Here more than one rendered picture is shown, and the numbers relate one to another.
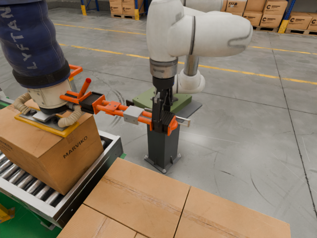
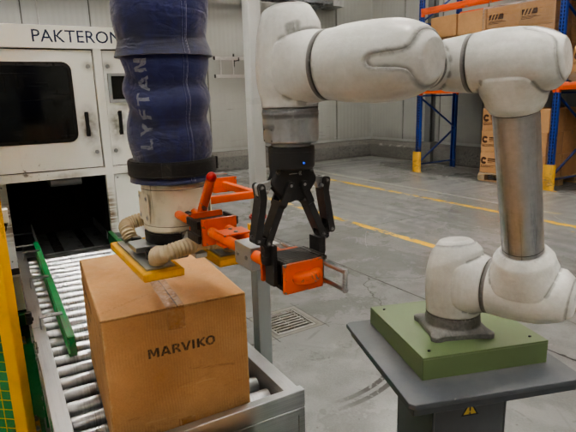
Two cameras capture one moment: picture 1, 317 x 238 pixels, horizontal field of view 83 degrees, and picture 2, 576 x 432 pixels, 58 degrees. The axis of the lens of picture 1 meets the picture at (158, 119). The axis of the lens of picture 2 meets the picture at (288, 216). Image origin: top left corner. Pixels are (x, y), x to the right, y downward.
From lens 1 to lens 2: 0.56 m
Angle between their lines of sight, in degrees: 42
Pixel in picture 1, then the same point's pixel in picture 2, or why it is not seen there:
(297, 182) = not seen: outside the picture
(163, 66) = (272, 117)
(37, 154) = (105, 317)
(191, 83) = (518, 280)
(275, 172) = not seen: outside the picture
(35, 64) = (152, 144)
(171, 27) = (277, 42)
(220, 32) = (349, 42)
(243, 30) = (393, 35)
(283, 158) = not seen: outside the picture
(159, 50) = (262, 85)
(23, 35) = (150, 98)
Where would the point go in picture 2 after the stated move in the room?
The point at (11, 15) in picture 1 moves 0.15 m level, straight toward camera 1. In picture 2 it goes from (144, 69) to (123, 65)
